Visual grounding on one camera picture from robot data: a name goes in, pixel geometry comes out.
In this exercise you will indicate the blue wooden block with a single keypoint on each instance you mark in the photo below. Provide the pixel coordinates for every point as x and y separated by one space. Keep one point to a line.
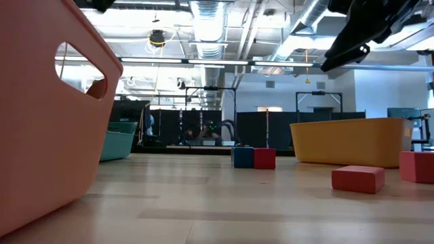
243 157

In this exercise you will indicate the grey ceiling pipe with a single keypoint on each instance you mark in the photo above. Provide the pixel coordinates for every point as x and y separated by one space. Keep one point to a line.
390 68

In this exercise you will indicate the ceiling light rail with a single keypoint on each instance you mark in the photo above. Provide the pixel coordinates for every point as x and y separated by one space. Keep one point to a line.
217 62

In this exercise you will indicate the black partition panel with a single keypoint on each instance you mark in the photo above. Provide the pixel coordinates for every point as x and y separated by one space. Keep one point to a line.
264 130
169 125

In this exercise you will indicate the black aluminium table frame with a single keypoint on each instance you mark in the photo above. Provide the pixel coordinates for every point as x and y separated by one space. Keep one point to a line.
190 152

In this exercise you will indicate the crimson wooden block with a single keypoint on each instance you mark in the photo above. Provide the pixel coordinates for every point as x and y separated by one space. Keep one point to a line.
265 159

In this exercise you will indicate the background computer monitor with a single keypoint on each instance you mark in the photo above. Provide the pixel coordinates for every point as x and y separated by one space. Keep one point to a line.
403 112

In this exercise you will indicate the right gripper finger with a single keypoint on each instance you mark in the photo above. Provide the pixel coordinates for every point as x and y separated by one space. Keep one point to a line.
356 34

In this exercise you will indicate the coral red wooden block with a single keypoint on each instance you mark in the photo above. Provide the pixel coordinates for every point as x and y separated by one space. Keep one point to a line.
418 167
357 179

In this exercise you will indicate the black ceiling dome camera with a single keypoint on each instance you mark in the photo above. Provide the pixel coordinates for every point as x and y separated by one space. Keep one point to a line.
157 38

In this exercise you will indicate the salmon plastic bin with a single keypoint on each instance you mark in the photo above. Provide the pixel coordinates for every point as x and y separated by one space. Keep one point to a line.
40 135

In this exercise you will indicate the teal plastic bin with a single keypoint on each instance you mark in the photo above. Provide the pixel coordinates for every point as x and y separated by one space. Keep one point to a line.
117 145

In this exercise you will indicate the silver ceiling duct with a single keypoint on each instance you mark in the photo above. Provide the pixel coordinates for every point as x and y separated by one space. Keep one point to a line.
305 20
207 27

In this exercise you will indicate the yellow plastic bin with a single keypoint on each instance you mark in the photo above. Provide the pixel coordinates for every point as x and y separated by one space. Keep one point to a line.
349 142

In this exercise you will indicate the black background station frame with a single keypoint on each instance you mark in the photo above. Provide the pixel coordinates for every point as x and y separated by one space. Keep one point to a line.
210 88
318 92

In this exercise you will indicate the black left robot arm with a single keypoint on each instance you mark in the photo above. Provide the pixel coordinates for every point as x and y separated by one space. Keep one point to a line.
98 4

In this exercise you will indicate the person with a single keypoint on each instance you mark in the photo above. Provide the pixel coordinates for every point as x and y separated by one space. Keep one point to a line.
203 137

